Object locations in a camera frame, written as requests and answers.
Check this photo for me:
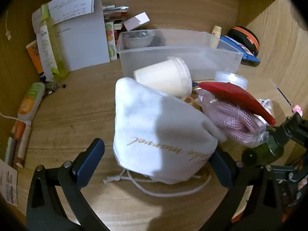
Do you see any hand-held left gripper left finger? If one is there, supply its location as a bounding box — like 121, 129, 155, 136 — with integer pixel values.
26, 138, 111, 231

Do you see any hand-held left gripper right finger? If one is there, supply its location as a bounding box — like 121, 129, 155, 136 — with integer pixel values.
200, 147, 283, 231

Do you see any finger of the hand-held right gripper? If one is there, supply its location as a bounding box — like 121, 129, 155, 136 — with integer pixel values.
292, 113, 308, 151

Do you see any dark green spray bottle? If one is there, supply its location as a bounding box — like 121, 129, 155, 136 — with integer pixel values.
242, 119, 297, 165

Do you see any pink rope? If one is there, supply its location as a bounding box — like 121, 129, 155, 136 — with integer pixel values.
195, 88, 270, 148

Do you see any white drawstring pouch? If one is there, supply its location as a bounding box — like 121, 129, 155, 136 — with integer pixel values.
103, 77, 228, 198

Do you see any red plastic shoehorn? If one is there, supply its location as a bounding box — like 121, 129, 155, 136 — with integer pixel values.
196, 81, 276, 126

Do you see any round white tin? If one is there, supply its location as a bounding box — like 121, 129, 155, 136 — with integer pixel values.
214, 71, 248, 89

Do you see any clear plastic storage bin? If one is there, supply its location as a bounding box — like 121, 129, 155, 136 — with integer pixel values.
116, 29, 243, 81

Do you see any wooden desktop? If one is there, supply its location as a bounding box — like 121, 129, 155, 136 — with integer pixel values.
14, 60, 299, 231

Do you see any white lip balm stick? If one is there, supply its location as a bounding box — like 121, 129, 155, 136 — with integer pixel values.
16, 125, 32, 169

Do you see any orange lip balm stick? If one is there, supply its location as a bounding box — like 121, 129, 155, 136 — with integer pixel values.
12, 120, 26, 139

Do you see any green and white stick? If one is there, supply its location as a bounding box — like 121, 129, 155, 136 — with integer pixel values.
4, 137, 15, 166

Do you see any white tube with orange print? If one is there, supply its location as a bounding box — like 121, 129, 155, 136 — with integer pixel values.
17, 82, 46, 122

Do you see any white printed receipt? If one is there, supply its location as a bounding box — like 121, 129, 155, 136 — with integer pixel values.
0, 159, 18, 207

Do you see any yellow-green spray bottle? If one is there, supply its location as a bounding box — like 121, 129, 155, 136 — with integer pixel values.
39, 3, 70, 81

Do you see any blue packet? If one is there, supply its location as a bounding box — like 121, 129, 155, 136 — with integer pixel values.
220, 36, 261, 66

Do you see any black and orange round case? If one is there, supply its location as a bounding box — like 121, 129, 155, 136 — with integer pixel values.
227, 26, 260, 56

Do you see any fruit print card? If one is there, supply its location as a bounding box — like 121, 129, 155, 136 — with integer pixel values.
105, 22, 118, 61

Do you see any clear glass bowl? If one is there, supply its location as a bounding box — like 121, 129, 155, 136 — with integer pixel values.
123, 30, 156, 49

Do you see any cream small bottle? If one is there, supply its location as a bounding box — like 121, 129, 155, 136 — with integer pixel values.
211, 25, 222, 49

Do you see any small white box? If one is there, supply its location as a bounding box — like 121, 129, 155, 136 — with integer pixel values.
123, 12, 150, 31

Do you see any stack of cards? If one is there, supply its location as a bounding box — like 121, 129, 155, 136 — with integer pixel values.
102, 4, 129, 30

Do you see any white handwritten paper note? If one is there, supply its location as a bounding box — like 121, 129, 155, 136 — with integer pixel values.
32, 0, 95, 33

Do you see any thin white cord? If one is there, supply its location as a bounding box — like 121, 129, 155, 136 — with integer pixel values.
0, 113, 32, 126

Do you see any white cable with plug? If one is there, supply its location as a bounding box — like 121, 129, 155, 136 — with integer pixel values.
5, 10, 12, 40

